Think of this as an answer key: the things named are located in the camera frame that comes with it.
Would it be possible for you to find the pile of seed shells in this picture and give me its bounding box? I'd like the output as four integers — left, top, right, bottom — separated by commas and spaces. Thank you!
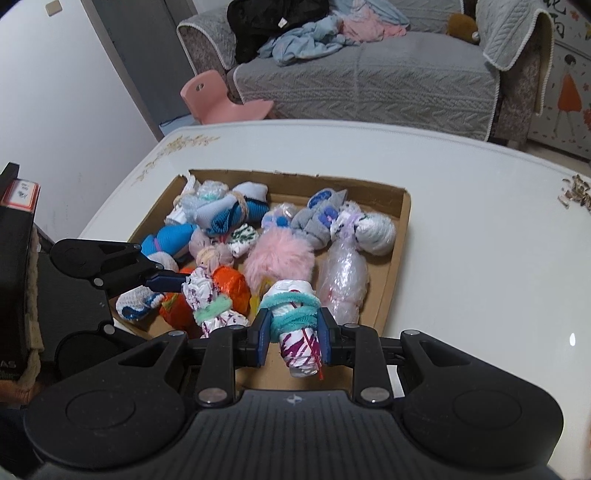
556, 174, 591, 209

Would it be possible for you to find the cabinet with painted figure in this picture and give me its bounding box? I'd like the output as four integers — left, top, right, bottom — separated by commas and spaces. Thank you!
528, 0, 591, 161

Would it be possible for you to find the pink plastic chair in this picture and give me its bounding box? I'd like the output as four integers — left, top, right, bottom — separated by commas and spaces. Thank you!
180, 70, 275, 125

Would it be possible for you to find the white blue crochet sock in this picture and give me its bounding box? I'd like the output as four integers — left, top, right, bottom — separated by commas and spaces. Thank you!
115, 285, 165, 322

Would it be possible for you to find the pink fluffy ball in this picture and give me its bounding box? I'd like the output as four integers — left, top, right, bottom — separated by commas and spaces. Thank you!
243, 229, 317, 292

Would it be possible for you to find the patterned bundle pink band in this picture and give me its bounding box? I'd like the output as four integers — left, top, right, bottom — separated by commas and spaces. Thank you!
228, 223, 260, 257

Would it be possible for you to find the orange plastic bundle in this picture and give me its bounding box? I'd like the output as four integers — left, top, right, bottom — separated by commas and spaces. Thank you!
212, 265, 253, 315
159, 291, 204, 331

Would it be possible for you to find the clear pink bubble wrap bundle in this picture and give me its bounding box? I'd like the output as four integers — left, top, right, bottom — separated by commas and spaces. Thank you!
318, 240, 371, 325

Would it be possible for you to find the pink garment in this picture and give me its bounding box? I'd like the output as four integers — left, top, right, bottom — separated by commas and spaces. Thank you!
339, 8, 409, 46

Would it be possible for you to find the pastel bubble wrap bundle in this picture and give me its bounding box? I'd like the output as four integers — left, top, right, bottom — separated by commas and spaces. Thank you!
261, 203, 299, 232

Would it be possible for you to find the beige woven cloth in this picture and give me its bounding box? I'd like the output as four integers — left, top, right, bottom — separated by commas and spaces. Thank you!
19, 231, 45, 386

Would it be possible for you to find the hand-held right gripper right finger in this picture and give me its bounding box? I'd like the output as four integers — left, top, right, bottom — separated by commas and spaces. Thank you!
318, 308, 467, 407

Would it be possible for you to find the grey bubble wrap bundle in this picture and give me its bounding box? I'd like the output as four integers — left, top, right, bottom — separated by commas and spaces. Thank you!
180, 180, 232, 223

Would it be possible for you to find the shallow cardboard box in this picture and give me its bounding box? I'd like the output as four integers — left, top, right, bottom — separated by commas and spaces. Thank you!
109, 169, 413, 393

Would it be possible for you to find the dark grey door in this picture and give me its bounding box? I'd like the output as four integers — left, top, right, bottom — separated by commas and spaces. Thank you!
91, 0, 195, 139

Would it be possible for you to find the white bundle teal fuzzy band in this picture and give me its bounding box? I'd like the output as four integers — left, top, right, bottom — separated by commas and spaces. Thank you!
259, 279, 322, 380

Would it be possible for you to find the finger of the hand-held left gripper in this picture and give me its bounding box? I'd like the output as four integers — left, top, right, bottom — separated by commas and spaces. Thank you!
92, 243, 190, 294

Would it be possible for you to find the grey quilted sofa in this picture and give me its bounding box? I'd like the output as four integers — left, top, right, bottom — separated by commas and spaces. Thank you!
177, 0, 556, 142

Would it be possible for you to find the white patterned bundle green band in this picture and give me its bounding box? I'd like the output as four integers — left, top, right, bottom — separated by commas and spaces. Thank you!
182, 267, 253, 339

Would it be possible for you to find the black box red label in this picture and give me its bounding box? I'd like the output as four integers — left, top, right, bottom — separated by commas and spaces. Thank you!
0, 161, 43, 384

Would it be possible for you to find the light blue garment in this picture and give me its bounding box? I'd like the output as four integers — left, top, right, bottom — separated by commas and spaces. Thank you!
257, 18, 347, 66

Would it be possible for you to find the black garment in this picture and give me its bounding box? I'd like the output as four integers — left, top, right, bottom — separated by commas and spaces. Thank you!
226, 0, 331, 65

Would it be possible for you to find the lilac bundle cream band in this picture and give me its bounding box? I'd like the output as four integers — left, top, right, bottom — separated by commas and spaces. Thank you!
189, 228, 237, 278

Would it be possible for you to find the brown plush toy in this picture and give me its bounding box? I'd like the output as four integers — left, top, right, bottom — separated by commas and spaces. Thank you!
446, 12, 482, 46

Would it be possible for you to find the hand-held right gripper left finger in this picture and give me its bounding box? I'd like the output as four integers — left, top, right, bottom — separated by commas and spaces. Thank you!
120, 308, 272, 409

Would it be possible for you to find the white patterned bundle cream band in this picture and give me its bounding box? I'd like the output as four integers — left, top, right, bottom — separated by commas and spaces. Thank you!
168, 173, 200, 228

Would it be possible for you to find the grey blue sock bundle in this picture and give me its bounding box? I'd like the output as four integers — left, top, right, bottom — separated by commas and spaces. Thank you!
291, 188, 350, 251

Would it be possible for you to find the white blue knit sock bundle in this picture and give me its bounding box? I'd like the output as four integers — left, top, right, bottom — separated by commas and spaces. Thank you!
198, 181, 271, 239

